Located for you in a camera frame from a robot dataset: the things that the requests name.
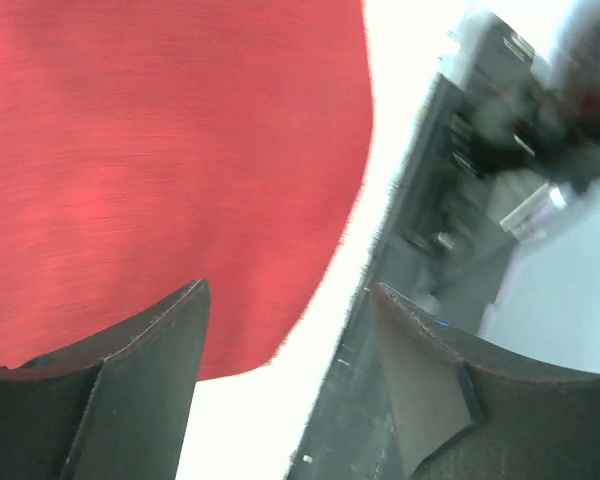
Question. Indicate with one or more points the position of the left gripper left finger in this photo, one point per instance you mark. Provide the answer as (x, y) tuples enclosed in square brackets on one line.
[(112, 406)]

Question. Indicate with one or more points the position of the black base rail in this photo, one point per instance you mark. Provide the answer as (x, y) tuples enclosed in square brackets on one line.
[(494, 227)]

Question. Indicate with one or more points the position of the dark red cloth napkin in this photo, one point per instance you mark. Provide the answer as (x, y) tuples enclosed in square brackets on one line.
[(146, 144)]

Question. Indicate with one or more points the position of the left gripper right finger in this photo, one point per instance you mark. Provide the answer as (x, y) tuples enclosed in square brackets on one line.
[(464, 408)]

